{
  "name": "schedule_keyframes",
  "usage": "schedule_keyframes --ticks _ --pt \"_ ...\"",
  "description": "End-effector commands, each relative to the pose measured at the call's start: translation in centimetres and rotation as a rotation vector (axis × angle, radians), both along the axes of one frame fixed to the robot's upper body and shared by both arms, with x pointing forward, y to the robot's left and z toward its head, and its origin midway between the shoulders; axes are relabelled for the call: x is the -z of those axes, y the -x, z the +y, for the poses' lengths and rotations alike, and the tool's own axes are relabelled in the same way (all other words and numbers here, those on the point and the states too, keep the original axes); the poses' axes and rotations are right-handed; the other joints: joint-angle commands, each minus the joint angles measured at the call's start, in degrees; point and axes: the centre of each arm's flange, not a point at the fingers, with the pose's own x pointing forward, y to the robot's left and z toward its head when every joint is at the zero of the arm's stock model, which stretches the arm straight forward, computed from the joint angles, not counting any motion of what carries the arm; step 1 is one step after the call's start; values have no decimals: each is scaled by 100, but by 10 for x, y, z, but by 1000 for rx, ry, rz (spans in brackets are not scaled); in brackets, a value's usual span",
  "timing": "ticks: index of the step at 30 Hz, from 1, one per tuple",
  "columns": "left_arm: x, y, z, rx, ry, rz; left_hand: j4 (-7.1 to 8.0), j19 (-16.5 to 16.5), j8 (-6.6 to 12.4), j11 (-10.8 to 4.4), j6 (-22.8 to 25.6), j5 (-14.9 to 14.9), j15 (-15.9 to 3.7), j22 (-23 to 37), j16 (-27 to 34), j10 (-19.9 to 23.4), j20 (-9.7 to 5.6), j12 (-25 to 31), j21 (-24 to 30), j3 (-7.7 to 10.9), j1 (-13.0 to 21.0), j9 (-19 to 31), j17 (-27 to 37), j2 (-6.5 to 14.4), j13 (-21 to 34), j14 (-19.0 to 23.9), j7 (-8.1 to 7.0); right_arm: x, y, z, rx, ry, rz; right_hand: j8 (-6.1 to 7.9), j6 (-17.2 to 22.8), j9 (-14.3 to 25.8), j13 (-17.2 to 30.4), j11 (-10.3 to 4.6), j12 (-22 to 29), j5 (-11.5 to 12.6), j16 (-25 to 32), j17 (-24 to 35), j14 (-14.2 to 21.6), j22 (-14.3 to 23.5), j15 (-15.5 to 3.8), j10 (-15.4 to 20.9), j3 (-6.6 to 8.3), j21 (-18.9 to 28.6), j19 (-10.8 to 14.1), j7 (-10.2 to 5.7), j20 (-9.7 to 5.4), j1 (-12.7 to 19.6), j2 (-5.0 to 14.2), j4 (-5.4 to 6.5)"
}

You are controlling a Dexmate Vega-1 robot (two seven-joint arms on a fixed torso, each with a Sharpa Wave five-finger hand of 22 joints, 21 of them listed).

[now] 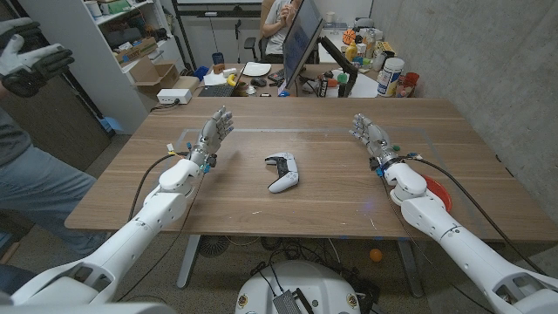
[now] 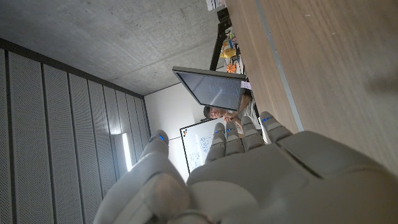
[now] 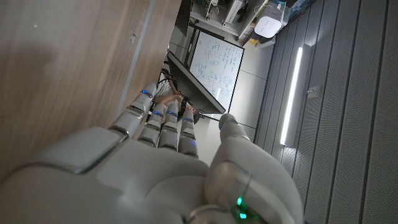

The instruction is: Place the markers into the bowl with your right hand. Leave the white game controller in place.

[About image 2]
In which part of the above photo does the seated person grey shirt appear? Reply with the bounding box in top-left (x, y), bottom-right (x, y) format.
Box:
top-left (203, 89), bottom-right (269, 144)

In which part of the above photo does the whiteboard with black frame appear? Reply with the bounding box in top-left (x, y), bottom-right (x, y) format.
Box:
top-left (179, 117), bottom-right (227, 175)

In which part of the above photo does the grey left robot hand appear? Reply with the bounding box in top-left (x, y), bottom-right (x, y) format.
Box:
top-left (93, 111), bottom-right (398, 224)

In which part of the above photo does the black computer monitor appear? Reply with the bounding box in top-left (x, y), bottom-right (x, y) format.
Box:
top-left (172, 66), bottom-right (247, 112)

